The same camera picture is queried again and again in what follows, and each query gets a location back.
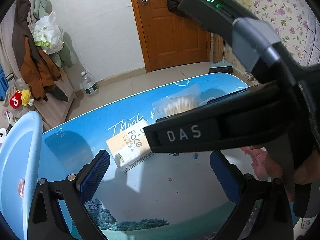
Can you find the blue hanging bag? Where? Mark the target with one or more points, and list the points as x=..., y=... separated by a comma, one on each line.
x=3, y=85

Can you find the brown and orange jacket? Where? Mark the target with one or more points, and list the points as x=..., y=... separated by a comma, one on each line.
x=35, y=65

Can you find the silver door knob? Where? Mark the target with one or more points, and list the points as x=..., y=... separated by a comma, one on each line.
x=144, y=0

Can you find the light wooden wardrobe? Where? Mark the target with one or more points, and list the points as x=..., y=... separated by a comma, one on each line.
x=57, y=112

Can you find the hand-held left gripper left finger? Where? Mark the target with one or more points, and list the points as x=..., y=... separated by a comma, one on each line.
x=96, y=175

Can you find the pink cylinder bottle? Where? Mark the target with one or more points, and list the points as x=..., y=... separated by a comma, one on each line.
x=21, y=187

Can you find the pale green coat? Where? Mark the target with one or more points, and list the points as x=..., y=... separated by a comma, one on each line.
x=66, y=55

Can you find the yellow plush toy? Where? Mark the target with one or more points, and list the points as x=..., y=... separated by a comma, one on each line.
x=25, y=96

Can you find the person's right hand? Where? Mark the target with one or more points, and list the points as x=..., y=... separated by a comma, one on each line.
x=276, y=165

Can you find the rolled tan mat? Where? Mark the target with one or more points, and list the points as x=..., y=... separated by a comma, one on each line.
x=218, y=50

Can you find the white green-print plastic bag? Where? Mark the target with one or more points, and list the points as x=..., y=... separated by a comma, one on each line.
x=47, y=37

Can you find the blue printed desktop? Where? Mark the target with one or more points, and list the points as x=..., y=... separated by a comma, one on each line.
x=175, y=180

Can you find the light blue plastic basin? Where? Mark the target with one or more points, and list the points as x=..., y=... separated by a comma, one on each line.
x=15, y=155

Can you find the large clear water bottle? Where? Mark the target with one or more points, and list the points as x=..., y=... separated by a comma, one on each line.
x=89, y=86

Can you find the clear bag of cotton swabs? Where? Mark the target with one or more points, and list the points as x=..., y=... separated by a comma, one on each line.
x=177, y=103

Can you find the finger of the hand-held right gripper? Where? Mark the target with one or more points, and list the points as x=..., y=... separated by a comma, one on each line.
x=232, y=93

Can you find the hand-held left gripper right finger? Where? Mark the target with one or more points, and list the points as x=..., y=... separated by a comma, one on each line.
x=223, y=177

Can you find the grey cloth bag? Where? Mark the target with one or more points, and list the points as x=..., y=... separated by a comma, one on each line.
x=13, y=85

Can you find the brown wooden door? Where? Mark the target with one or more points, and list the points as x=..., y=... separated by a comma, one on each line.
x=170, y=37

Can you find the beige tissue pack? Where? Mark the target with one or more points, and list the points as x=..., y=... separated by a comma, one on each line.
x=127, y=150

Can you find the grey broom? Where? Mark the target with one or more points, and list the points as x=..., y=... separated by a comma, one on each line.
x=221, y=68

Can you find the white round camera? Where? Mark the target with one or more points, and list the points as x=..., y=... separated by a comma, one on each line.
x=3, y=133

